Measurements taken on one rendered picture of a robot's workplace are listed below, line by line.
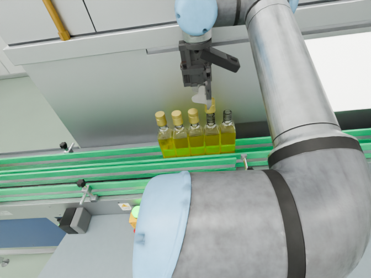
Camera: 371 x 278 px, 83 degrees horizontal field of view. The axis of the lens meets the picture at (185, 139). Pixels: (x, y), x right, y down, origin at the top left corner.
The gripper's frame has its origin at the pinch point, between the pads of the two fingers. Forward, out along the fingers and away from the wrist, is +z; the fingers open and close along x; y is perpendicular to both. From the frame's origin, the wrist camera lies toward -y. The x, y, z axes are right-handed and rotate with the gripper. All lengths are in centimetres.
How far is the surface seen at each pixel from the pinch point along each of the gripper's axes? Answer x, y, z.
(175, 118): 1.9, 11.7, 3.9
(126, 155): -3.3, 37.9, 26.7
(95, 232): 23, 51, 44
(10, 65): -306, 354, 96
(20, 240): 15, 114, 74
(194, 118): 1.6, 5.6, 5.1
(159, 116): 1.1, 17.1, 3.0
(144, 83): -14.9, 23.9, -0.8
